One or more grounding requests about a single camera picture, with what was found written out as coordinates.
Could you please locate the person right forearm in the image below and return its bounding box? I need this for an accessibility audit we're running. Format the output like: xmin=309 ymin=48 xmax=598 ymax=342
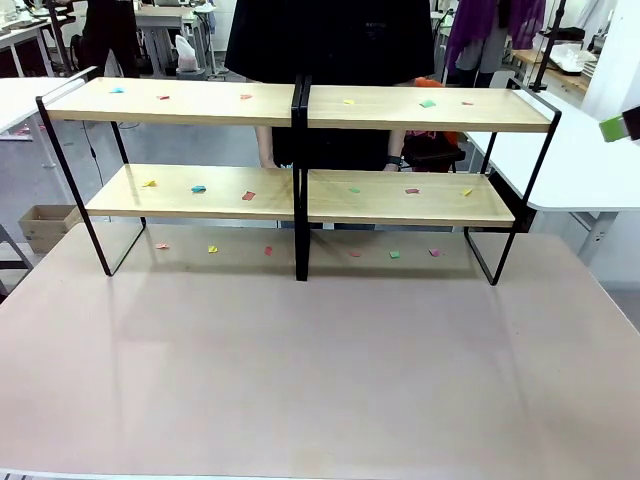
xmin=255 ymin=125 xmax=275 ymax=157

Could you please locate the wooden background workbench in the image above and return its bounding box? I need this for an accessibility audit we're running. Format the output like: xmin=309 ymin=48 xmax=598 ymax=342
xmin=508 ymin=27 xmax=601 ymax=92

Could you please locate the wooden shelf unit black frame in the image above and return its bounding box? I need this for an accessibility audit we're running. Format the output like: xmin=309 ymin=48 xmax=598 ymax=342
xmin=298 ymin=74 xmax=563 ymax=287
xmin=34 ymin=64 xmax=307 ymax=282

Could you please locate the background person in black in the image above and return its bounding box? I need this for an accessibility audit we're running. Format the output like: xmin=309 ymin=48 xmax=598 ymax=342
xmin=69 ymin=0 xmax=142 ymax=79

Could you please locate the cardboard box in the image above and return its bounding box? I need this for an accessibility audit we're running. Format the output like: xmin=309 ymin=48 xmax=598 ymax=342
xmin=18 ymin=204 xmax=81 ymax=255

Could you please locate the person torso in black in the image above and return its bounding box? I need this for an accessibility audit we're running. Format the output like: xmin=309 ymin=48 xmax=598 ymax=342
xmin=224 ymin=0 xmax=436 ymax=172

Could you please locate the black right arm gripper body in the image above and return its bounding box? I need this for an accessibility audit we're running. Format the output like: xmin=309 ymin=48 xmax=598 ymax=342
xmin=621 ymin=106 xmax=640 ymax=142

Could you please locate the grey background desk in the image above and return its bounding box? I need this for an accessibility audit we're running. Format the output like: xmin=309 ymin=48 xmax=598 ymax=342
xmin=133 ymin=3 xmax=219 ymax=77

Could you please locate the white plastic bag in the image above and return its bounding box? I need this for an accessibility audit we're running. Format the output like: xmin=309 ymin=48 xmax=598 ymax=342
xmin=173 ymin=34 xmax=200 ymax=73

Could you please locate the white side table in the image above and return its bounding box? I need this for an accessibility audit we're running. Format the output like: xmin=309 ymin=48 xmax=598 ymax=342
xmin=0 ymin=76 xmax=87 ymax=170

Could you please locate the purple hanging garment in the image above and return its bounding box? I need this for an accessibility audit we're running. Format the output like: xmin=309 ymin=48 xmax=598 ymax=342
xmin=443 ymin=0 xmax=547 ymax=76

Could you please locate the orange chair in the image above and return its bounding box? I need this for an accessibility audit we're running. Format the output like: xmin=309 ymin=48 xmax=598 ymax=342
xmin=402 ymin=76 xmax=467 ymax=174

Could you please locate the black stand pole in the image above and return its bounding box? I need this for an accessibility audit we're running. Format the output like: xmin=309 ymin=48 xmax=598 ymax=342
xmin=529 ymin=0 xmax=569 ymax=94

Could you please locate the white rounded table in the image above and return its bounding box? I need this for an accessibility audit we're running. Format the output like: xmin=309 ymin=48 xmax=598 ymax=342
xmin=462 ymin=88 xmax=640 ymax=266

